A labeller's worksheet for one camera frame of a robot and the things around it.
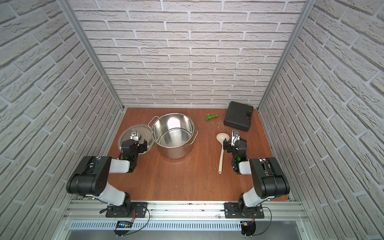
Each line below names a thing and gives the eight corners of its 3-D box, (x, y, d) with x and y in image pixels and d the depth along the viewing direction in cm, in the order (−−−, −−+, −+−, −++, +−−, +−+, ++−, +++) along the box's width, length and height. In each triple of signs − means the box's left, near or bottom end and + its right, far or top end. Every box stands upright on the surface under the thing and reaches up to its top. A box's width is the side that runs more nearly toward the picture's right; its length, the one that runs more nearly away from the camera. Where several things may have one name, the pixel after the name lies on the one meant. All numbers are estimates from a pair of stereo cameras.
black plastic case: (222, 125, 110) (223, 121, 106) (228, 104, 125) (230, 99, 121) (248, 133, 106) (250, 128, 102) (252, 110, 121) (254, 105, 117)
